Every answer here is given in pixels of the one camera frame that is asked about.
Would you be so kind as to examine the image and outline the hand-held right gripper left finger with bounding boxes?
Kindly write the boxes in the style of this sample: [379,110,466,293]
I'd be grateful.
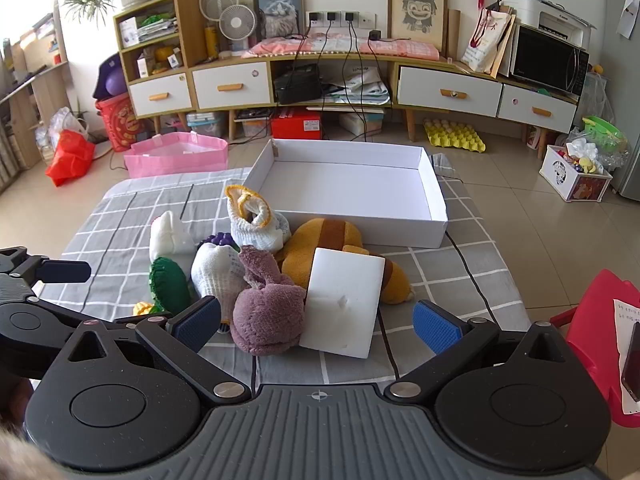
[62,296,252,406]

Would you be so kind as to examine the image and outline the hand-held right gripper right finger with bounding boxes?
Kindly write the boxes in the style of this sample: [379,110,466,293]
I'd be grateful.
[384,299,576,401]

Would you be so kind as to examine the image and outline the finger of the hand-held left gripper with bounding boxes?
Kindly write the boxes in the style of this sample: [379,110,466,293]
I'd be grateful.
[0,246,92,284]
[32,296,87,333]

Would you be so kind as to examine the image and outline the white knitted toy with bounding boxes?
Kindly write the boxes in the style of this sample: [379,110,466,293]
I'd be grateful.
[149,210,197,267]

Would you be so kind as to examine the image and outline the white foam board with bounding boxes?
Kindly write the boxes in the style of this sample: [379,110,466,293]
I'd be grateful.
[299,247,387,360]

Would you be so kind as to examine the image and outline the white cardboard box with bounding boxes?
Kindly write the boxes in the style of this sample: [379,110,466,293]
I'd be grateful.
[243,138,449,250]

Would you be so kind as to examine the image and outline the green knitted toy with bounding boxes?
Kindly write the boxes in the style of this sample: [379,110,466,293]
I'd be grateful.
[146,256,193,316]

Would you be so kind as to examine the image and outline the grey checked blanket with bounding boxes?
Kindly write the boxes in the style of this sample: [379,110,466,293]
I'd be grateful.
[37,152,532,386]

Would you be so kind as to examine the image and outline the purple toy grapes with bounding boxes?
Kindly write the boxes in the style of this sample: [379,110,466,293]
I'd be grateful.
[197,231,240,251]

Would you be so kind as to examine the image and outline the white knitted pouch yellow trim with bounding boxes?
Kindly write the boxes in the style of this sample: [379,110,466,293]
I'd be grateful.
[224,185,292,253]

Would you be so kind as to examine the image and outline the red plastic bag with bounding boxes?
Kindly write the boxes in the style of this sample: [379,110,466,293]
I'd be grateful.
[45,130,96,187]

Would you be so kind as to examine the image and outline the fuzzy beige cloth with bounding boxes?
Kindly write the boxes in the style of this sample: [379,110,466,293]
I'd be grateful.
[0,422,63,480]

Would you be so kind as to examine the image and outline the yellow brown plush toy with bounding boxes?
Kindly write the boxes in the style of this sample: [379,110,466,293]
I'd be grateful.
[274,217,415,307]

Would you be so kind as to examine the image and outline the pink shopping bag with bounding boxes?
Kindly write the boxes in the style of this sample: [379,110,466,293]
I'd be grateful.
[123,132,229,179]

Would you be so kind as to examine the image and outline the clear plastic bag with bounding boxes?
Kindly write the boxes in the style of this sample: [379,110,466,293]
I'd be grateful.
[35,107,91,161]

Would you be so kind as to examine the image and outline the red plastic stool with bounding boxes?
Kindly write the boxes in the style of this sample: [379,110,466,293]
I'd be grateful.
[550,268,640,428]

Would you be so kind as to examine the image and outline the red printed basket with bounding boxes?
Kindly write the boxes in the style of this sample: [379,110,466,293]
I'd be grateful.
[95,92,138,153]

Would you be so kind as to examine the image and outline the wooden curved shelf rack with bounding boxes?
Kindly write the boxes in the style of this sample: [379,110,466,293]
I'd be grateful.
[0,0,71,181]

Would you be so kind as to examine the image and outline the handwritten paper sheet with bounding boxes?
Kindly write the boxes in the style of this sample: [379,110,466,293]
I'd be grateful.
[613,298,640,415]

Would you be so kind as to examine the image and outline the yellow egg tray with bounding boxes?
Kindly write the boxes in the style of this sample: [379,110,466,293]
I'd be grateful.
[423,119,487,153]

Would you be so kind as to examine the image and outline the purple ball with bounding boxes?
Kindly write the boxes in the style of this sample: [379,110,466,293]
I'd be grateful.
[92,55,130,100]

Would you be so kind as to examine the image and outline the white crate of toys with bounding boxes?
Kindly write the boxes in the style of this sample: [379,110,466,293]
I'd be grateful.
[539,144,613,203]

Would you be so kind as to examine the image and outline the clear storage box blue lid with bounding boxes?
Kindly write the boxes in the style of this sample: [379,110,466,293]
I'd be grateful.
[186,111,227,138]

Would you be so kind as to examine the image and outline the dark smartphone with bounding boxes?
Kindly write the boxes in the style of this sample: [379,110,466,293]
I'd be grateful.
[620,320,640,403]

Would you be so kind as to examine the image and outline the white tissue box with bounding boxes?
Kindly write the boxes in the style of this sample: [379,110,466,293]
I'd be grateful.
[340,110,383,136]

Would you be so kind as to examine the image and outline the red cardboard box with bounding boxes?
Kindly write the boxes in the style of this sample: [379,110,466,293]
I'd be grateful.
[270,109,323,141]

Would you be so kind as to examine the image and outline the black device on shelf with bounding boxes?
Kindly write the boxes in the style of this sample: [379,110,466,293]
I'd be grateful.
[275,64,322,105]

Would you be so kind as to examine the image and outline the stack of white papers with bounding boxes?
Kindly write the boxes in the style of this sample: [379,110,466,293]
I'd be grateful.
[322,62,391,106]

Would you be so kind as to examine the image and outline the stack of booklets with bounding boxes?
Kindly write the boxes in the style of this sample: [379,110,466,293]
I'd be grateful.
[137,12,179,42]

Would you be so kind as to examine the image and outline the pink folded cloth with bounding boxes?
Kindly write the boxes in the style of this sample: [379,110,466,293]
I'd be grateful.
[242,30,441,60]

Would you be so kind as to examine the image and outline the wooden TV cabinet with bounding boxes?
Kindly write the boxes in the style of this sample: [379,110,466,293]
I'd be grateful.
[113,0,592,143]

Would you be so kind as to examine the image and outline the white paper bag red print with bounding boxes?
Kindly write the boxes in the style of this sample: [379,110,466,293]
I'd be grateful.
[461,7,516,78]

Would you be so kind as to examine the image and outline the brown paper envelope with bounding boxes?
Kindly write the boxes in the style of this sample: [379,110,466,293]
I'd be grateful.
[492,15,519,79]

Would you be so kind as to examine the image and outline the black microwave oven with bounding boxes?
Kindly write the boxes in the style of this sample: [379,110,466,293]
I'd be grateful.
[510,24,591,97]

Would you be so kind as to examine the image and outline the grey refrigerator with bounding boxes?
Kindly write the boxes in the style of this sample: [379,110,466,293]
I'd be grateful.
[590,0,640,203]

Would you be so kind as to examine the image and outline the small white fan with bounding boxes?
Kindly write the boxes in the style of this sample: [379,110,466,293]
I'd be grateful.
[218,4,257,53]

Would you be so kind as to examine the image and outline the framed cat picture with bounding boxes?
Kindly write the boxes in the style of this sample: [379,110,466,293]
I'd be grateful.
[252,0,306,41]

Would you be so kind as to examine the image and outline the framed cartoon face picture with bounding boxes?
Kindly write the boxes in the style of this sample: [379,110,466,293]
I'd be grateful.
[387,0,449,43]

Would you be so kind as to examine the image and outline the white printer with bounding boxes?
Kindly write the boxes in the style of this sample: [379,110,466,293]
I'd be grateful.
[501,0,598,48]

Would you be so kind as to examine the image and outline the white fridge note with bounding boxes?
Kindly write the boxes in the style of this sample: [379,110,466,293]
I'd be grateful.
[616,0,640,39]

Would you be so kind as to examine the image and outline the black cable on blanket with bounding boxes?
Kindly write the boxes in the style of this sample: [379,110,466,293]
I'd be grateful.
[444,232,507,322]

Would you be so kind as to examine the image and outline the white drawer wooden handle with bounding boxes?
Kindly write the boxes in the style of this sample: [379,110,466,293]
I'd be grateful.
[397,66,503,118]
[128,74,193,118]
[192,62,273,111]
[497,85,580,133]

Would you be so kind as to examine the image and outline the black charging cable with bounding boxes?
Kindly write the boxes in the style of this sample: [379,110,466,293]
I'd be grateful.
[292,20,318,68]
[365,40,377,138]
[347,21,368,141]
[317,21,335,61]

